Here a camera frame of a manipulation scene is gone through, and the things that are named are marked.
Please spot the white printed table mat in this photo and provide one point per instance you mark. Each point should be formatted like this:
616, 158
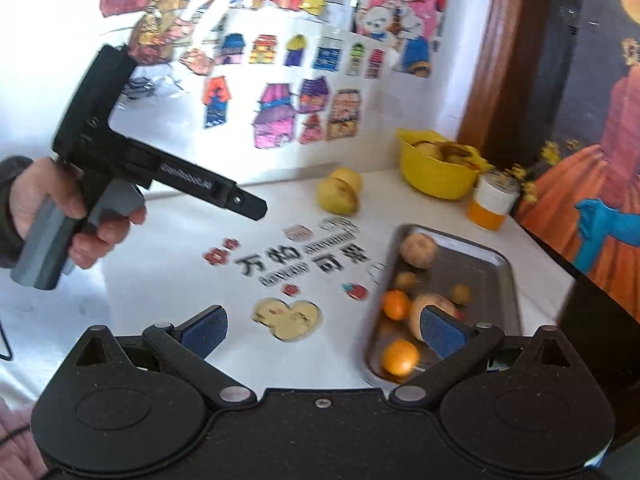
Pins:
175, 300

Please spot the yellow plastic bowl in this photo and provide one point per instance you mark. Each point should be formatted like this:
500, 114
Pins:
435, 175

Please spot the wall drawing of coloured houses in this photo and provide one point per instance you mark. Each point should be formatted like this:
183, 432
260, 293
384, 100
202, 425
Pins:
280, 105

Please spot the brown fruit in bowl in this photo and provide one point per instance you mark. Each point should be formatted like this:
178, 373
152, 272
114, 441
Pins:
462, 152

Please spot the yellow round fruit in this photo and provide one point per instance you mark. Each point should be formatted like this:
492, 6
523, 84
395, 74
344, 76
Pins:
350, 176

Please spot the white and orange cup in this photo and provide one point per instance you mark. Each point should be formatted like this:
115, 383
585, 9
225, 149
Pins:
492, 202

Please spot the metal baking tray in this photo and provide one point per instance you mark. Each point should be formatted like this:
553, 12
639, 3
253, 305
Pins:
480, 270

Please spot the small brown longan fruit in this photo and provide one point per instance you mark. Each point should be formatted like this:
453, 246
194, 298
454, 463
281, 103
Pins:
405, 280
460, 294

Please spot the wall drawing of fan child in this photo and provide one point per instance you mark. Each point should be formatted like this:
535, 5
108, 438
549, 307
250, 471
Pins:
190, 0

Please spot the wall poster of orange dress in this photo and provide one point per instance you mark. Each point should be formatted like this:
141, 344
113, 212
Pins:
595, 160

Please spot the person's right hand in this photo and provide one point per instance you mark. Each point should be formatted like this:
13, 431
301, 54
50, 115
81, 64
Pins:
17, 440

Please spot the large striped pepino melon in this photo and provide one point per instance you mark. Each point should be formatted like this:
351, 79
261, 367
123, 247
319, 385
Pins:
419, 250

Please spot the large yellow pear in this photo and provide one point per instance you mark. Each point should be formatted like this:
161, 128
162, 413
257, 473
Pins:
337, 200

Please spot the wooden door frame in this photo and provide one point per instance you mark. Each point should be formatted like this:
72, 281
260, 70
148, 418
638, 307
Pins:
505, 50

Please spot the wall poster of teddy child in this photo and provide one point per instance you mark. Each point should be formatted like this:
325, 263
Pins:
400, 15

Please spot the person's left forearm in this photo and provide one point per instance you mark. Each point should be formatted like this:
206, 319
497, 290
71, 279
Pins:
12, 200

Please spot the person's left hand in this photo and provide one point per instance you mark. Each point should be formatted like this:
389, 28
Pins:
45, 195

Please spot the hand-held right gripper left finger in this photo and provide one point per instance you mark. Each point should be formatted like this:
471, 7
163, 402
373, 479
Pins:
205, 332

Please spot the small striped pepino melon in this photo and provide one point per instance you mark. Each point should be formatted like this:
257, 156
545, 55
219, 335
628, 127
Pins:
430, 305

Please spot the orange tangerine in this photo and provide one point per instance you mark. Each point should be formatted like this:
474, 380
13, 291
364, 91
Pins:
396, 305
400, 357

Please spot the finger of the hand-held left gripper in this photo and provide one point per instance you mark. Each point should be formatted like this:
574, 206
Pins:
245, 202

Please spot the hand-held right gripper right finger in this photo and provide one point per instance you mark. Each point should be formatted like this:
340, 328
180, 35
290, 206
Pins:
442, 334

